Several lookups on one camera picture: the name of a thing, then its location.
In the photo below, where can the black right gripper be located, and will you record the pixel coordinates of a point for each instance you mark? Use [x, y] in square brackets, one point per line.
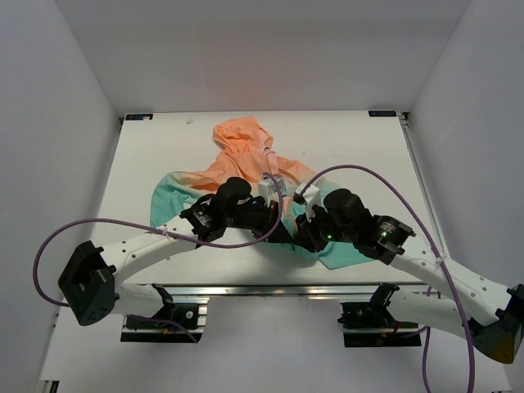
[305, 236]

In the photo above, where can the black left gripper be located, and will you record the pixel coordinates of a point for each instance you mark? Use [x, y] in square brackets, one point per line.
[269, 215]

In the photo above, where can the teal and peach jacket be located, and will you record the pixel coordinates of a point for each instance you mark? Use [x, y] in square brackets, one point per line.
[246, 152]

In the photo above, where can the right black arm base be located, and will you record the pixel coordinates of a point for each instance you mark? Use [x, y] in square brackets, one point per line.
[368, 324]

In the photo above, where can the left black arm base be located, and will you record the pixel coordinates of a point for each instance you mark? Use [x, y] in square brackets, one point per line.
[151, 314]

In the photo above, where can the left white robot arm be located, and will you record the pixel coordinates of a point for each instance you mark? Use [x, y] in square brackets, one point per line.
[95, 279]

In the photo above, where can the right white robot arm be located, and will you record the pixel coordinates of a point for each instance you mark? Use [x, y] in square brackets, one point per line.
[489, 313]

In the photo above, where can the right blue table label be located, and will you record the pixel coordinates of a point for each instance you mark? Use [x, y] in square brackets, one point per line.
[382, 113]

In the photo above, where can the blue table label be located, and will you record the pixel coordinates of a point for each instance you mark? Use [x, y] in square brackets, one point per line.
[138, 117]
[382, 113]

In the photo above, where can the left blue table label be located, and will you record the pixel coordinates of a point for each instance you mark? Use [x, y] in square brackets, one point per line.
[138, 117]

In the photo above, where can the aluminium table edge rail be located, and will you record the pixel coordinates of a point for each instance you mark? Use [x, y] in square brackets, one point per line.
[336, 290]

